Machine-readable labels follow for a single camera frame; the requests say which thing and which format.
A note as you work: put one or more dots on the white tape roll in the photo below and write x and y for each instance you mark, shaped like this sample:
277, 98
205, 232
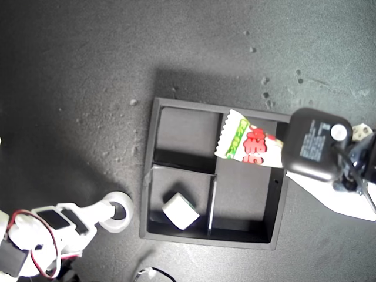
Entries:
180, 211
127, 205

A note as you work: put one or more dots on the black compartment tray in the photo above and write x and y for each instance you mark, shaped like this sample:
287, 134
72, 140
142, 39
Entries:
241, 194

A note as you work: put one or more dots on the green red snack bar wrapper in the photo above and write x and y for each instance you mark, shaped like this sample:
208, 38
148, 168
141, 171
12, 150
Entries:
249, 141

